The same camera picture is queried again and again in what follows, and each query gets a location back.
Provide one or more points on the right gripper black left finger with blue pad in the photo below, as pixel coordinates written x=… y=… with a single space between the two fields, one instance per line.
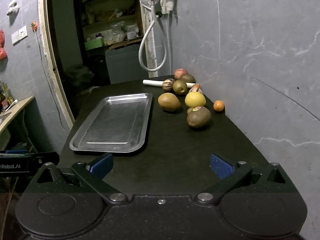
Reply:
x=92 y=175

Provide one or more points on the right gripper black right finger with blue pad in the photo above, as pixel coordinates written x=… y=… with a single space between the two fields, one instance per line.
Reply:
x=230 y=174

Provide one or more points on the brown round fruit with sticker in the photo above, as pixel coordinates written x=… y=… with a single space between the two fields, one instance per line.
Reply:
x=199 y=116

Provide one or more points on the yellow lemon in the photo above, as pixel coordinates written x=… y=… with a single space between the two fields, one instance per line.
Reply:
x=195 y=99

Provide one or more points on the large striped pepino melon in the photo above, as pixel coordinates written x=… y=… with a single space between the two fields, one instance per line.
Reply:
x=196 y=89

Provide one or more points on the brown oval mango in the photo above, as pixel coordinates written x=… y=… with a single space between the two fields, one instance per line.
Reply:
x=169 y=102

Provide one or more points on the green brown pear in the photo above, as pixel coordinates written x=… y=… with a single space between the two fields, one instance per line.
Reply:
x=180 y=87

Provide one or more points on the small striped pepino melon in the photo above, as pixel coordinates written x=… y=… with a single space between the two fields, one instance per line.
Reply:
x=167 y=84

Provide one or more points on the small brown kiwi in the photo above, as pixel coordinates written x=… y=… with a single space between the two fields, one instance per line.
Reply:
x=189 y=110

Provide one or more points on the wooden side counter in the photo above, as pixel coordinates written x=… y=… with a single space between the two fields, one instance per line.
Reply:
x=13 y=111

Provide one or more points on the silver metal tray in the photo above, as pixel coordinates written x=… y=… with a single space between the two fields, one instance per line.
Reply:
x=118 y=124

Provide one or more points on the bottles on counter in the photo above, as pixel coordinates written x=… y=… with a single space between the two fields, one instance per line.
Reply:
x=6 y=97

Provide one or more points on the brown kiwi at back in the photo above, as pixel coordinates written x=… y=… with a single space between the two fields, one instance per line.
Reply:
x=188 y=78

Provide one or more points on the white plastic tube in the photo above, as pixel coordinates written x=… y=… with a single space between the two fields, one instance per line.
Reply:
x=160 y=83

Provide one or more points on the red plastic bag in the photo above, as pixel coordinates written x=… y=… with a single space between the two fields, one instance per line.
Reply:
x=3 y=53

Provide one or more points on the red apple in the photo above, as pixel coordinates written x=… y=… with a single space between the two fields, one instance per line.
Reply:
x=179 y=72

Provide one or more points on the green box on shelf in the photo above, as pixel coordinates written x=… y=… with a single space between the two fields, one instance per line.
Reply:
x=94 y=43

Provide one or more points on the white wall switch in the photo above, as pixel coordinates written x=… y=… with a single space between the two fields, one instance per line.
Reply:
x=19 y=35

